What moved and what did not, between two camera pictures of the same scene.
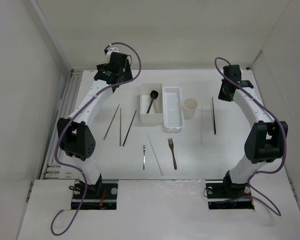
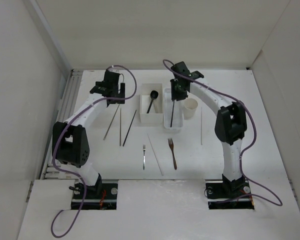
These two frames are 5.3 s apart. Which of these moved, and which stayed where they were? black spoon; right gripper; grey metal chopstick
Moved: right gripper
Stayed: black spoon; grey metal chopstick
